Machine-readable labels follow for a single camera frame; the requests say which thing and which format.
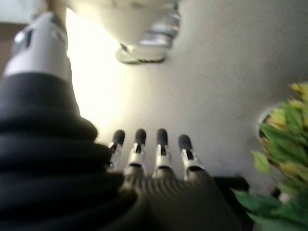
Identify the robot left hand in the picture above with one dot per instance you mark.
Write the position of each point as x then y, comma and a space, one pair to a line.
168, 204

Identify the green plant yellow flowers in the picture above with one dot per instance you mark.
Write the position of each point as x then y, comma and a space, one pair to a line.
284, 144

